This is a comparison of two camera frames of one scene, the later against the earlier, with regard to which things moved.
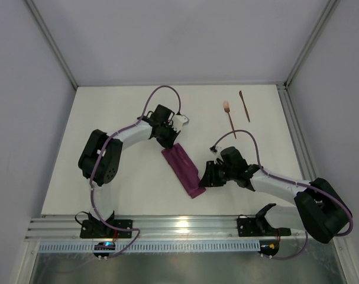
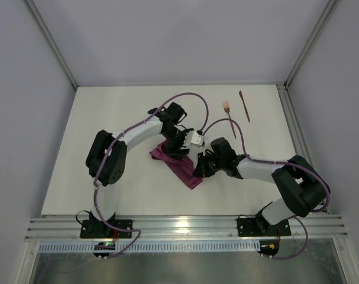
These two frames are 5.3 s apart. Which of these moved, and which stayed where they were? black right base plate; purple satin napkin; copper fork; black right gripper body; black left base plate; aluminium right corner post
Moved: purple satin napkin; black right gripper body
Stayed: copper fork; black left base plate; black right base plate; aluminium right corner post
